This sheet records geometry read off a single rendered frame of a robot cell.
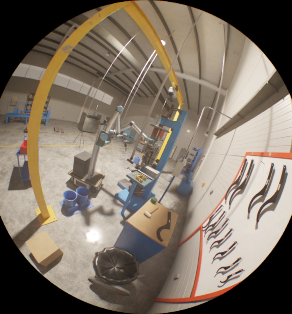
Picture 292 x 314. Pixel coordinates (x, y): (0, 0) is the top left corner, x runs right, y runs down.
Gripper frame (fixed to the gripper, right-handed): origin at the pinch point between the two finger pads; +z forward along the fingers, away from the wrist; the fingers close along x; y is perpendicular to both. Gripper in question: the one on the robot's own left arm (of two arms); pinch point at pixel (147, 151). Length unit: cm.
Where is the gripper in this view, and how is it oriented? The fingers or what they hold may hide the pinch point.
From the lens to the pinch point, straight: 251.3
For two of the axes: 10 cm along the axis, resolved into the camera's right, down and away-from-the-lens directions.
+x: -8.9, -4.3, 1.8
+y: 2.6, -1.4, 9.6
